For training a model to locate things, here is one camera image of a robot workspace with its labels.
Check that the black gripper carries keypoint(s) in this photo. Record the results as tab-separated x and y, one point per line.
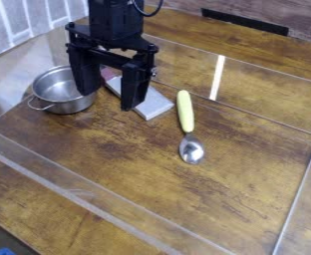
133	53

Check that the yellow handled metal spoon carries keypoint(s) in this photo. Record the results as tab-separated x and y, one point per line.
190	147

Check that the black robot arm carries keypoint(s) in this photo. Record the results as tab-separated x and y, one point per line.
117	19

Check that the silver metal pot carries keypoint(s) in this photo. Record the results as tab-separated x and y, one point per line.
57	94

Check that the grey sharpening stone block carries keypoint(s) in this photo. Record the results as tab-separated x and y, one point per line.
157	103

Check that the black bar on table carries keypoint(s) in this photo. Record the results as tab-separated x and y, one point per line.
247	22

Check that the blue object at corner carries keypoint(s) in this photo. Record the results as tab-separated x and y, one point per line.
7	251

